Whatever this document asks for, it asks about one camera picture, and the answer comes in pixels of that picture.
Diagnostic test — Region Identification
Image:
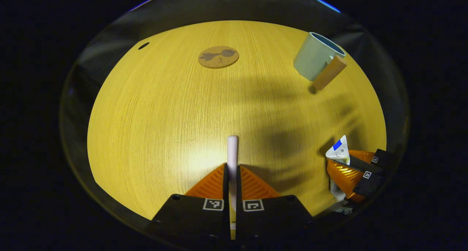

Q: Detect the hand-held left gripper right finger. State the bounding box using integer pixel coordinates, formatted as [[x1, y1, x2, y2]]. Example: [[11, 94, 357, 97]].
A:
[[235, 165, 314, 244]]

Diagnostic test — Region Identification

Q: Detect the round brown coaster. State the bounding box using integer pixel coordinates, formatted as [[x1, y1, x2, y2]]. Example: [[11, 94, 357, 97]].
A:
[[198, 46, 240, 69]]

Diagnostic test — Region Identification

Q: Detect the white toothpaste tube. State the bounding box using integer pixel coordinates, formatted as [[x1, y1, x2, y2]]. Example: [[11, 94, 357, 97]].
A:
[[325, 135, 352, 211]]

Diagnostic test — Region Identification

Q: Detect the pale green cup wooden handle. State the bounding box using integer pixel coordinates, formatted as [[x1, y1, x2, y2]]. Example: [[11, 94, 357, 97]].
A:
[[293, 32, 348, 91]]

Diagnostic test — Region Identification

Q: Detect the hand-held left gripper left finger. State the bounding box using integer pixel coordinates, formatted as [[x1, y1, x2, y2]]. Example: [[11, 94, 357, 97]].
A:
[[146, 163, 231, 245]]

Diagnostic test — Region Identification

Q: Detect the white toothbrush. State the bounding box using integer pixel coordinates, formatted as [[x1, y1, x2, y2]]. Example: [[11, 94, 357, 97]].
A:
[[227, 135, 239, 211]]

